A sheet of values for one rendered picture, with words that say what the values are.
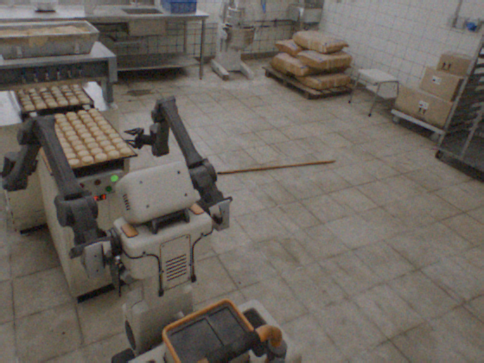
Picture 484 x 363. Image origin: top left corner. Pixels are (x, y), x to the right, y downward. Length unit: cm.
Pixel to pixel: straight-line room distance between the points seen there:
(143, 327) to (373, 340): 145
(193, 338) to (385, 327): 162
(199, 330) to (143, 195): 41
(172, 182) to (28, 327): 149
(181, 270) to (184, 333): 18
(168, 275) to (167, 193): 26
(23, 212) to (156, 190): 176
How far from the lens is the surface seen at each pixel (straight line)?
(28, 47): 246
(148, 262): 121
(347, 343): 250
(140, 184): 117
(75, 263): 227
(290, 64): 560
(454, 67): 486
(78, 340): 238
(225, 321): 126
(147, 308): 144
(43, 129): 145
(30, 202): 282
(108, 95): 271
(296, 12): 660
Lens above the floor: 190
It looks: 29 degrees down
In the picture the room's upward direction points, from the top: 5 degrees clockwise
